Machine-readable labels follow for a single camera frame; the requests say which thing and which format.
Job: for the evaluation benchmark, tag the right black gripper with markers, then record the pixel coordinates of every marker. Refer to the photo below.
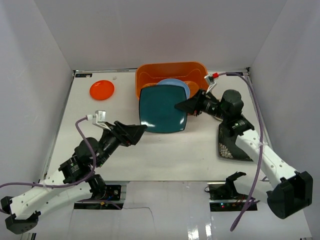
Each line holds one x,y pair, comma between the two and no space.
195,104

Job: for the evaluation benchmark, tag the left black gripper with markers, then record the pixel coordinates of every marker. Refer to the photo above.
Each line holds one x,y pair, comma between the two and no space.
120,133

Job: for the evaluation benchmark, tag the blue round plate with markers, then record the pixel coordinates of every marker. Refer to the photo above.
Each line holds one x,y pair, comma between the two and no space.
176,82

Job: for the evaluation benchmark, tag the teal square plate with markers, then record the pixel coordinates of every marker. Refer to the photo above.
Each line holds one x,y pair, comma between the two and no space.
157,109

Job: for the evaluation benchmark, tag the black floral square plate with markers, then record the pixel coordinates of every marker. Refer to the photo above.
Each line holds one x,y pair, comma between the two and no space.
227,148

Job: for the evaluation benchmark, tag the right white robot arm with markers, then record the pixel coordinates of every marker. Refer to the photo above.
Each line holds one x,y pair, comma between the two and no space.
287,190

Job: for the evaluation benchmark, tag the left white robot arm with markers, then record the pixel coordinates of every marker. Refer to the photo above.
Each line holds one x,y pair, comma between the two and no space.
75,179

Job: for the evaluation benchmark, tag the orange plastic bin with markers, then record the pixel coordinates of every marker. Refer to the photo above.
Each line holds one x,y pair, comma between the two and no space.
192,73

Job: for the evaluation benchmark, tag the orange round plate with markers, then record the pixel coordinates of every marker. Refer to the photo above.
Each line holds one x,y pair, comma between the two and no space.
102,90

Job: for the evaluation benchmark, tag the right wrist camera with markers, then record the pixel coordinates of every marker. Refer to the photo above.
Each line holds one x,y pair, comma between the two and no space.
210,79

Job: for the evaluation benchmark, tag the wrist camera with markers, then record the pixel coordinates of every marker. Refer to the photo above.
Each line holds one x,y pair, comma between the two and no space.
98,119
210,79

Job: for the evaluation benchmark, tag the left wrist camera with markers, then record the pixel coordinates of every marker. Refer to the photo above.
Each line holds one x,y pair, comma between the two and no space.
98,119

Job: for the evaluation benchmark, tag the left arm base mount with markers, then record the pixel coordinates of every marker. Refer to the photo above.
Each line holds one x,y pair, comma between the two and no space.
113,198

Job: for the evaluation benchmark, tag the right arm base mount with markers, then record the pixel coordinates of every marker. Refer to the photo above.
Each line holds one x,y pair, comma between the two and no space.
222,200

